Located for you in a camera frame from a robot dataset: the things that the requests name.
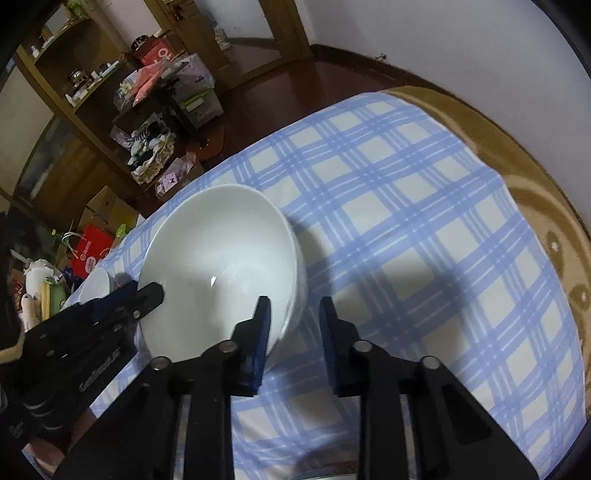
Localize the pink packets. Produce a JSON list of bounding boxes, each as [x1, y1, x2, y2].
[[154, 154, 199, 197]]

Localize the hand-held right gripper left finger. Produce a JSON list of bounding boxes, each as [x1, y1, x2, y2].
[[53, 295, 273, 480]]

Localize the cardboard box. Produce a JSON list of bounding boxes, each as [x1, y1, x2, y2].
[[83, 185, 139, 234]]

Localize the red box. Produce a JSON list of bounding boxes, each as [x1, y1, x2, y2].
[[139, 39, 174, 65]]

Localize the clear storage boxes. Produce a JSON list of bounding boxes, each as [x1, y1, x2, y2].
[[178, 53, 225, 127]]

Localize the white plush doll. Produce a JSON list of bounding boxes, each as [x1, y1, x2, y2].
[[21, 258, 70, 330]]

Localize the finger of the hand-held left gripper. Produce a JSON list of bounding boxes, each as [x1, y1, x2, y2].
[[90, 279, 139, 317], [69, 282, 165, 352]]

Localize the red paper bag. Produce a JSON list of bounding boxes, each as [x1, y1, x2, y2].
[[69, 224, 116, 280]]

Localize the lace trimmed basket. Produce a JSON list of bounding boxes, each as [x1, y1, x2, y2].
[[129, 122, 177, 185]]

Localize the black folding table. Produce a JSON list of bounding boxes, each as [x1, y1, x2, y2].
[[111, 74, 197, 139]]

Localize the pink bags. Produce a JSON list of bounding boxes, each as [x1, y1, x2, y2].
[[131, 62, 171, 104]]

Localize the blue plaid cloth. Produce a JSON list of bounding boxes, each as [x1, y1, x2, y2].
[[23, 92, 587, 480]]

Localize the wooden door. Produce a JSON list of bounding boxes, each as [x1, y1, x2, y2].
[[143, 0, 312, 88]]

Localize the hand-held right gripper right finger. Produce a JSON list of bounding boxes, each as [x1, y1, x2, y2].
[[320, 295, 539, 480]]

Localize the wooden shelf cabinet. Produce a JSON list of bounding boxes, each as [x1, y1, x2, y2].
[[0, 0, 153, 217]]

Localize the white bowl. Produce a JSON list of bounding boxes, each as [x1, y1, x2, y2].
[[137, 185, 308, 365], [81, 268, 112, 308]]

